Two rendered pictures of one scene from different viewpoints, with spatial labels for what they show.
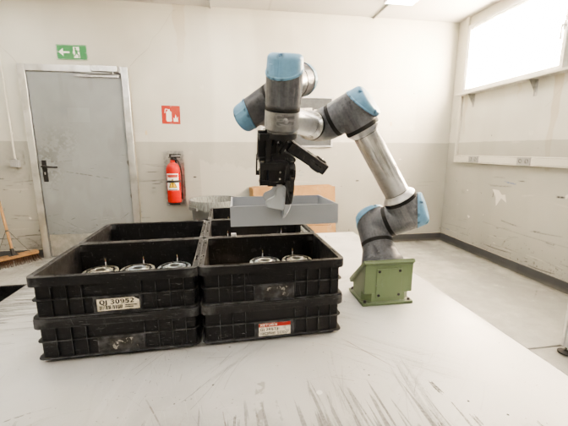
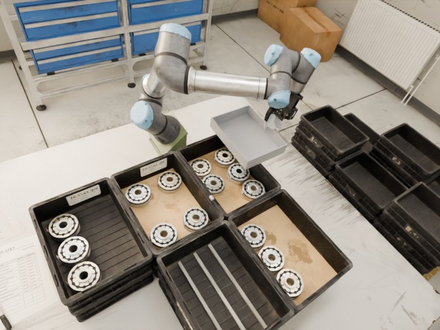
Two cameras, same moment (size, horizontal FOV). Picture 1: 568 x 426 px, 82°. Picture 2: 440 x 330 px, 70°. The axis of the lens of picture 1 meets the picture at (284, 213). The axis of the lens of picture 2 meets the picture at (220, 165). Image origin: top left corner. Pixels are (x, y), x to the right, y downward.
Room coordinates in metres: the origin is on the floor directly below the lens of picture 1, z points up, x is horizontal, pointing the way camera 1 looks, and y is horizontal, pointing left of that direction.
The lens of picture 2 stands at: (1.49, 0.78, 1.97)
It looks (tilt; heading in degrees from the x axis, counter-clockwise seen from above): 49 degrees down; 238
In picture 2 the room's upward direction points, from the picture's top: 11 degrees clockwise
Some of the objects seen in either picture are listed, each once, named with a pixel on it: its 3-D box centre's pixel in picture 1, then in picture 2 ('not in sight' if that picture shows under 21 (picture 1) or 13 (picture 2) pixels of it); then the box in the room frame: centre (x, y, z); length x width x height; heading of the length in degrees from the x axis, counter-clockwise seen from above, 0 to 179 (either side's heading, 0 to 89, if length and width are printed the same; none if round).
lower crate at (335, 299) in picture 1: (267, 297); not in sight; (0.99, 0.05, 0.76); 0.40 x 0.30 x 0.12; 100
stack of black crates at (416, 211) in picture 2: not in sight; (413, 234); (-0.18, 0.50, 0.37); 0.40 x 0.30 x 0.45; 99
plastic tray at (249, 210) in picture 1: (280, 209); (247, 135); (0.90, 0.01, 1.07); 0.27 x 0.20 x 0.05; 98
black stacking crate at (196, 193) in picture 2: (257, 241); (165, 205); (1.28, 0.11, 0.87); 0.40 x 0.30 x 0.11; 100
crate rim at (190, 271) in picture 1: (130, 258); (288, 242); (0.91, 0.45, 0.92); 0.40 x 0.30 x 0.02; 100
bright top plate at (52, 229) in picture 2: not in sight; (63, 225); (1.66, 0.07, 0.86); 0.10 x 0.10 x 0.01
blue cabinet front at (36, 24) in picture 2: not in sight; (76, 34); (1.40, -1.80, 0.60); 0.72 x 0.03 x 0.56; 9
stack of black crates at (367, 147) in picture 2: not in sight; (351, 142); (-0.45, -0.35, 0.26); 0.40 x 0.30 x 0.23; 99
